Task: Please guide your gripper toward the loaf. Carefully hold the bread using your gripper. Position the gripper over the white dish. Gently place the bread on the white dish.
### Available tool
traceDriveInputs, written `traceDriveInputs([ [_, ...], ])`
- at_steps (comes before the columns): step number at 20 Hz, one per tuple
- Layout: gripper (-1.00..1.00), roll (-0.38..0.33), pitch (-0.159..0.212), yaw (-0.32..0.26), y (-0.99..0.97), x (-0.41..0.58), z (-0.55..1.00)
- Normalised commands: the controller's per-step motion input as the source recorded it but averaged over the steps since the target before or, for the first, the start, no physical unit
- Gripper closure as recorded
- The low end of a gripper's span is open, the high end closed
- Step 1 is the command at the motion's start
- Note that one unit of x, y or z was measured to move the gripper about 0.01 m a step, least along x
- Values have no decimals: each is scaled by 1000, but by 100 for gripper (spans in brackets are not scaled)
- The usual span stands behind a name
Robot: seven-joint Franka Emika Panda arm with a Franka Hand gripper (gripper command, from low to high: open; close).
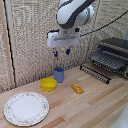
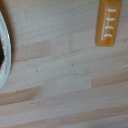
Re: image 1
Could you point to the yellow bread loaf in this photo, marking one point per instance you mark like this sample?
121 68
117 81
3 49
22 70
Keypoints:
77 88

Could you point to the black dish rack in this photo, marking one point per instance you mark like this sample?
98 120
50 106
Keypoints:
112 55

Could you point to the black oven rack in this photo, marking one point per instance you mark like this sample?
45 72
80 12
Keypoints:
95 73

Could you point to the white floral plate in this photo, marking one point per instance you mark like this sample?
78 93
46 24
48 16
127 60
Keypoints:
26 108

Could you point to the blue cup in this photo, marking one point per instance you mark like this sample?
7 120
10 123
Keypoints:
59 74

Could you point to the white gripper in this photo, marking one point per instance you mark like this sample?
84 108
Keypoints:
63 39

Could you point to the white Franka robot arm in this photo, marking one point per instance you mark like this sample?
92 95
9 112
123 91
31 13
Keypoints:
74 13

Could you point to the yellow bowl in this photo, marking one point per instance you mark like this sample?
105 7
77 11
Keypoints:
49 84

